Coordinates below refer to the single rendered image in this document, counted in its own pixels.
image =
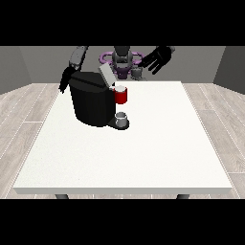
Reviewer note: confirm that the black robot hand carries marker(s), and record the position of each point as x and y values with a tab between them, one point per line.
65	79
160	58

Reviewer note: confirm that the small grey coffee pod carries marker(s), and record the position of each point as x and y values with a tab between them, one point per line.
137	73

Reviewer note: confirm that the black coffee machine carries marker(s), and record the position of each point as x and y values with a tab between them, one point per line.
91	102

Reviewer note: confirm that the pale grey machine lid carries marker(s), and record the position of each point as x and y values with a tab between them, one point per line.
106	74

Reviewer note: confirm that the red pod holder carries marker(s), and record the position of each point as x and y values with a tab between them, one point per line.
121	97

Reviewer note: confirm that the grey robot trunk purple rings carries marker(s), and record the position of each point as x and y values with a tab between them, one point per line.
121	60

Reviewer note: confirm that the small grey cup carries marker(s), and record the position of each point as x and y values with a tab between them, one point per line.
121	120

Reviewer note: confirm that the dark table leg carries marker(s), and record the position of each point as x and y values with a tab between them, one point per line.
183	196
62	196

